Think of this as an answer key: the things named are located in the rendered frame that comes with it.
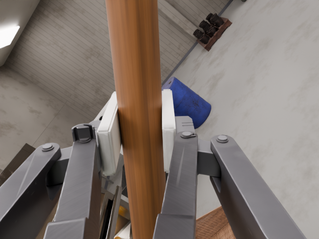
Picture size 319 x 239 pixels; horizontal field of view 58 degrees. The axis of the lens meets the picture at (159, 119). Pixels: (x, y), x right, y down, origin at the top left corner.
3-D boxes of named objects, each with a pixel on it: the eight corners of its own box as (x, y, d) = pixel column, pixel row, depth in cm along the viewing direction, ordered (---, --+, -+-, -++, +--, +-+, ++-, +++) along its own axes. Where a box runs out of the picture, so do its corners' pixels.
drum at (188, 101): (192, 135, 517) (153, 107, 493) (189, 120, 571) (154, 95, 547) (214, 112, 497) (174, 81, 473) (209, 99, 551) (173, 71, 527)
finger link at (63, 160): (96, 184, 15) (40, 186, 15) (109, 139, 20) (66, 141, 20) (92, 159, 15) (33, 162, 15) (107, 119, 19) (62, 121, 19)
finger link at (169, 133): (162, 128, 16) (175, 127, 16) (162, 88, 22) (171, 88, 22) (164, 174, 17) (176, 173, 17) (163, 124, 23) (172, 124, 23)
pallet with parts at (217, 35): (221, 17, 838) (209, 6, 825) (232, 22, 714) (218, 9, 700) (200, 43, 869) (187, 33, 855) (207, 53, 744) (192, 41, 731)
